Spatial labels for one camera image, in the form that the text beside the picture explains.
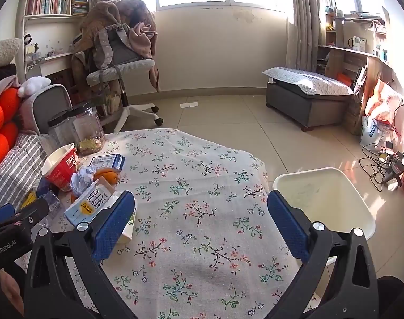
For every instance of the white paper sheet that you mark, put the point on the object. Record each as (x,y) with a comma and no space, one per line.
(188,105)

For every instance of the white carton orange label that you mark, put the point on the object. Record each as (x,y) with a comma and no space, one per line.
(89,202)

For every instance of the wooden desk shelf unit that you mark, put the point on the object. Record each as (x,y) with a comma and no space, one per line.
(354,56)

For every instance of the clear plastic jar black lid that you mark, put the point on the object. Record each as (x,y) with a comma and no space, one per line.
(89,129)

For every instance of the grey striped cloth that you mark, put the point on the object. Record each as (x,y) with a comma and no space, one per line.
(12,169)

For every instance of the blue white box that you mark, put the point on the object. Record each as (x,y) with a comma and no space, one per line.
(112,162)

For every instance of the pink cloth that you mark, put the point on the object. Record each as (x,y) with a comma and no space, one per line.
(142,36)

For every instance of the white plastic bin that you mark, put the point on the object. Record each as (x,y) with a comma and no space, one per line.
(324,192)

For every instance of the yellow wrapper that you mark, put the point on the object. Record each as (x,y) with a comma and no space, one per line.
(30,199)

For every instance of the white bookshelf desk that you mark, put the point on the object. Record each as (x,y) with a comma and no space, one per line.
(39,18)

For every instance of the white plastic bag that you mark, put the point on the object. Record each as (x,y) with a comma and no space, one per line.
(371,133)

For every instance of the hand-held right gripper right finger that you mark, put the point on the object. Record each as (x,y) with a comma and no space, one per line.
(288,226)

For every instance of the tissue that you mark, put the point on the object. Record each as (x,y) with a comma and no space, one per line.
(82,179)

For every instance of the grey padded chair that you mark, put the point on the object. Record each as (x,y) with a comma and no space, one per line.
(45,106)

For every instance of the white green carton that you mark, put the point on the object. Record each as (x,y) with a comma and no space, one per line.
(127,231)

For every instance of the grey ottoman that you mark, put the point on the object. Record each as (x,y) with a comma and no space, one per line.
(298,104)

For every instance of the white desktop device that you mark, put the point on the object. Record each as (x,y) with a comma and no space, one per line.
(358,44)

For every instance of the beige plush pillow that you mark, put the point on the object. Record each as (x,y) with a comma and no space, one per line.
(4,53)

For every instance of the orange white bag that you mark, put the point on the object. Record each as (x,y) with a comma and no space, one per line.
(384,101)

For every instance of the floral tablecloth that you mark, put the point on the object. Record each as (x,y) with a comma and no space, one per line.
(195,189)

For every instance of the beige curtain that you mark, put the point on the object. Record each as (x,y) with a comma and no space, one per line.
(308,16)

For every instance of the orange fruit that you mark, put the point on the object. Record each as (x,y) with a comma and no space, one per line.
(107,175)

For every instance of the brown blanket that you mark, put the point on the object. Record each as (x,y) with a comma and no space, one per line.
(99,16)

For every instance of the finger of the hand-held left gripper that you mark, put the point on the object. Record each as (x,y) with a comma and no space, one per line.
(1,216)

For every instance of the white plush toy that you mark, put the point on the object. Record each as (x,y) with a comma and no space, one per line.
(34,85)

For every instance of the orange cushion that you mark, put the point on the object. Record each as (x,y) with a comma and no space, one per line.
(2,123)

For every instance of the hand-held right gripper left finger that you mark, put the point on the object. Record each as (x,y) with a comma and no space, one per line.
(114,226)

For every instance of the black white figurine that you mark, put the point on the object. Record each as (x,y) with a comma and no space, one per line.
(27,39)

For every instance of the white grey office chair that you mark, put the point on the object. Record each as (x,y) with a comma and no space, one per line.
(122,68)

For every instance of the red paper cup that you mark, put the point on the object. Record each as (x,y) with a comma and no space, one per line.
(60,172)

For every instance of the row of colourful books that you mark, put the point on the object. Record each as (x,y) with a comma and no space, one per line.
(45,5)

